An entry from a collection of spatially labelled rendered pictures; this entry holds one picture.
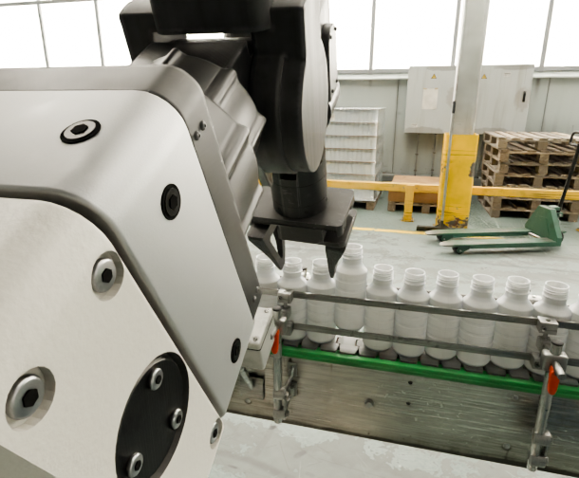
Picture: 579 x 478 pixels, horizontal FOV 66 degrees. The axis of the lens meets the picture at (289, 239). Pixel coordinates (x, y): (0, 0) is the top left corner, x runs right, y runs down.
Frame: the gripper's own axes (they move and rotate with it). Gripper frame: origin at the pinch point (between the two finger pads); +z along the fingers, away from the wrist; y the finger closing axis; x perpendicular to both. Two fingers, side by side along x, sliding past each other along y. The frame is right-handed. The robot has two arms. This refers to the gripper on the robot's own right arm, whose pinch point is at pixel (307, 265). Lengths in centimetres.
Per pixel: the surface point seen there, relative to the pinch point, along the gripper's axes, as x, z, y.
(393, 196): -468, 319, 36
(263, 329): -5.1, 21.4, 10.5
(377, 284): -22.6, 25.1, -5.3
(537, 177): -495, 289, -135
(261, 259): -22.0, 22.6, 17.3
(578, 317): -24, 27, -39
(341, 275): -21.3, 23.0, 1.2
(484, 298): -23.0, 24.9, -23.9
